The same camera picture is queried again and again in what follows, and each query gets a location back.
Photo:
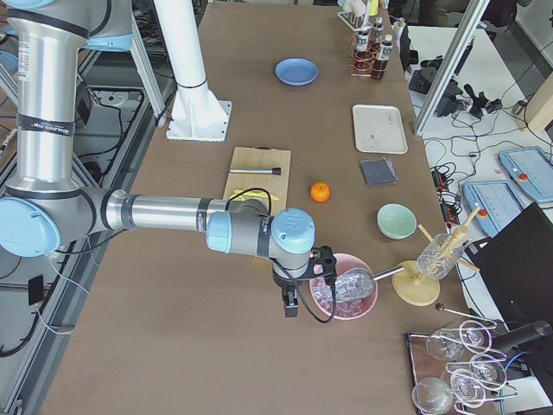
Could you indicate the wooden cutting board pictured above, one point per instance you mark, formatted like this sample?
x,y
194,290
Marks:
x,y
276,185

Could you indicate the pink bowl with ice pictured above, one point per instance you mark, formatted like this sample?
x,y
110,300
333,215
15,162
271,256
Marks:
x,y
321,293

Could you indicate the blue teach pendant near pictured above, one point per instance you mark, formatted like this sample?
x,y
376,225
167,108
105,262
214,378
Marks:
x,y
499,204

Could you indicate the white rectangular tray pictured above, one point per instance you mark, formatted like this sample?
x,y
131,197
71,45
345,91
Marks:
x,y
379,129

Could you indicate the metal ice scoop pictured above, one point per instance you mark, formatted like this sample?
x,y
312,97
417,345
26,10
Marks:
x,y
359,283

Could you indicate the wine glass centre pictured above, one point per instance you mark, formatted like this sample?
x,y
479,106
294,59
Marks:
x,y
467,388

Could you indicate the metal rod black tip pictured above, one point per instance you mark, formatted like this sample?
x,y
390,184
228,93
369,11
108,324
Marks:
x,y
276,171

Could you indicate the blue plate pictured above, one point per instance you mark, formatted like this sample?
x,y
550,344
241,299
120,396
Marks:
x,y
296,71

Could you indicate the wooden cup stand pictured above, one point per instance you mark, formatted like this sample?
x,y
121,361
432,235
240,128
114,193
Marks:
x,y
415,288

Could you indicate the wine glass rack tray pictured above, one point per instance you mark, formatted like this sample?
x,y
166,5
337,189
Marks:
x,y
488,369

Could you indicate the grey folded cloth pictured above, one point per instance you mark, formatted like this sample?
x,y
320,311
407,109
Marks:
x,y
378,172

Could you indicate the aluminium frame post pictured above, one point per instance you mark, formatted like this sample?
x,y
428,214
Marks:
x,y
462,36

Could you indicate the brown sauce bottle left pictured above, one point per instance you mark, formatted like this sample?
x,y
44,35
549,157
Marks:
x,y
360,53

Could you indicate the blue teach pendant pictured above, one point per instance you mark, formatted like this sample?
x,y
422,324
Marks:
x,y
499,204
531,169

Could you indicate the copper bottle rack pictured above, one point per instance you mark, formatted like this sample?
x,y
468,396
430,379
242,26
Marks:
x,y
368,72

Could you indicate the yellow peeler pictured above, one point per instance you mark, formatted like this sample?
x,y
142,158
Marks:
x,y
255,193

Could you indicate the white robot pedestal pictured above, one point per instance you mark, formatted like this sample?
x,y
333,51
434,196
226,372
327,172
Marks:
x,y
197,114

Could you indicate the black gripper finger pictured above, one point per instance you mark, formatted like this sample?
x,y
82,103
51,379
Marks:
x,y
290,303

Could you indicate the black laptop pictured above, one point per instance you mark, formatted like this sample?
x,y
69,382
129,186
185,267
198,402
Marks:
x,y
516,267

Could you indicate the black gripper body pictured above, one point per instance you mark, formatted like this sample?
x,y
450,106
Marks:
x,y
283,283

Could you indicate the black power strip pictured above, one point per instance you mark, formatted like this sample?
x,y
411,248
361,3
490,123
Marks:
x,y
449,201

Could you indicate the wine glass upper left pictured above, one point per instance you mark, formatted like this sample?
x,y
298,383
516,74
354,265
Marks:
x,y
444,345

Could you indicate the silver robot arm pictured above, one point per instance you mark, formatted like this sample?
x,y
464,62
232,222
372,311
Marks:
x,y
44,209

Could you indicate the blue teach pendant far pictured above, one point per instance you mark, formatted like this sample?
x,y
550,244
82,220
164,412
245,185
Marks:
x,y
531,169

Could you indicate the brown sauce bottle back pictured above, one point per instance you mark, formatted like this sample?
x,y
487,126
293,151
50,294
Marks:
x,y
377,30

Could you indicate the brown sauce bottle front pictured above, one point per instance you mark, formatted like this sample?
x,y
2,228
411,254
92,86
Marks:
x,y
381,59

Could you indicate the wine glass front left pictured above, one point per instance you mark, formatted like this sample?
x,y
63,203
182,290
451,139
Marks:
x,y
432,396

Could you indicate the clear glass cup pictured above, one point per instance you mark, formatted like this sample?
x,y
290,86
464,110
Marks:
x,y
438,259

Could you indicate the orange mandarin fruit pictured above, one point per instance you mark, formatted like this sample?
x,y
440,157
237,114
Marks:
x,y
320,192

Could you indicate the green bowl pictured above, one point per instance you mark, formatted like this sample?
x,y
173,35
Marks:
x,y
396,221

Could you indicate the brown sauce bottle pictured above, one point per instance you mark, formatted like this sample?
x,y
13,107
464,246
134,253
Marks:
x,y
360,53
381,59
377,30

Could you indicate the wine glass upper right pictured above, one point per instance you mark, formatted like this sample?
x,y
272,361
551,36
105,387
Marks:
x,y
475,336

